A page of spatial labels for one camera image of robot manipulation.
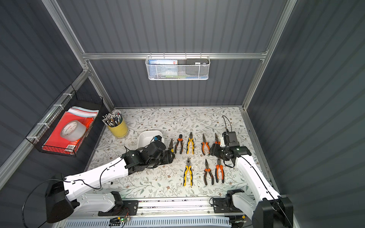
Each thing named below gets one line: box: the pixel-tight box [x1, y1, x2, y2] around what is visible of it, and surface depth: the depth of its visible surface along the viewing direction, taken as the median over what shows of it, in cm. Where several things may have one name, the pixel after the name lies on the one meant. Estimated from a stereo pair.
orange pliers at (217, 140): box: [214, 132, 221, 145], surface depth 101 cm
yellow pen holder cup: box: [105, 117, 129, 140], surface depth 98 cm
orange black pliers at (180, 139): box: [174, 133, 184, 155], surface depth 101 cm
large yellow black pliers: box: [183, 158, 193, 187], surface depth 86 cm
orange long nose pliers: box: [203, 158, 215, 186], surface depth 86 cm
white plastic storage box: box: [137, 130, 165, 150], surface depth 98 cm
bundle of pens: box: [101, 109, 123, 128], surface depth 92 cm
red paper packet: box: [42, 106, 99, 155], surface depth 71 cm
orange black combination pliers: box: [214, 157, 225, 184], surface depth 87 cm
